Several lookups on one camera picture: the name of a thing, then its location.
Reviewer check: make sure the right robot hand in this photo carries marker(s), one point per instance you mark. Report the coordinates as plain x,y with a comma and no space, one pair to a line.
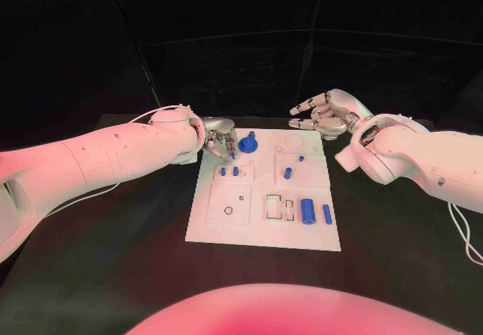
343,104

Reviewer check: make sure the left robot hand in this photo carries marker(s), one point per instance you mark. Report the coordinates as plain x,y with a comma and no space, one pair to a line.
220,130

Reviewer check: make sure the thin blue cylinder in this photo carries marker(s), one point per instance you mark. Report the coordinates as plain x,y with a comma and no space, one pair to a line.
327,214

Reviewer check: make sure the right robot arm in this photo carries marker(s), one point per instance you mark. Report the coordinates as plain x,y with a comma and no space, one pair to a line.
415,157

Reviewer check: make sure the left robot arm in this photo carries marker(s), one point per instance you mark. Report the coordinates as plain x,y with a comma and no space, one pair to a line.
93,162

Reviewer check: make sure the white task board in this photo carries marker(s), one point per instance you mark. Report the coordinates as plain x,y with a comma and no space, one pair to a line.
264,235

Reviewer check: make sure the blue gear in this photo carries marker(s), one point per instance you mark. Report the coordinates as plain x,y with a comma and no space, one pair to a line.
248,145

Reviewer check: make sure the large blue cylinder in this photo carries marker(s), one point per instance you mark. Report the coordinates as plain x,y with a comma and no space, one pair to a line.
307,211

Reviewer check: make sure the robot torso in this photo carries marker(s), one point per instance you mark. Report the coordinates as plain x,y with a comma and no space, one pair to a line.
287,311

